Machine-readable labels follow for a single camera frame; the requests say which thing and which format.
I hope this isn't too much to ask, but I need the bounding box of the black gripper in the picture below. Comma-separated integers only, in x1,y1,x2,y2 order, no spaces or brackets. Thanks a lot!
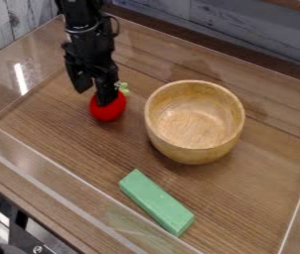
63,15,119,106

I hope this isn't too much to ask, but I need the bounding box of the red plush strawberry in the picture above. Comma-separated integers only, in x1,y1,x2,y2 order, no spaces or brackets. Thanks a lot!
88,82,128,122

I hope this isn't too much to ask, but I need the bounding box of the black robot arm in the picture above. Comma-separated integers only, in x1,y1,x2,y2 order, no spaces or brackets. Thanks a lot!
56,0,119,106

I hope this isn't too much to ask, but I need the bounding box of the wooden bowl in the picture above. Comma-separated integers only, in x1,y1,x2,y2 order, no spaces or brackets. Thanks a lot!
144,80,245,165

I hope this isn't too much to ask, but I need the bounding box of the green rectangular block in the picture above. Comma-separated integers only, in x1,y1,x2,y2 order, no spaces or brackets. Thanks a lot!
118,169,195,237

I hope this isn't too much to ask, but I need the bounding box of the clear acrylic front barrier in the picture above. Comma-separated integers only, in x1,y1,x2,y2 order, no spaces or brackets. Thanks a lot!
0,129,202,254

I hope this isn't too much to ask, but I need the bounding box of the black table leg bracket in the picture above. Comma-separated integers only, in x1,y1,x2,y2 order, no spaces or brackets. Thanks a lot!
8,209,56,254

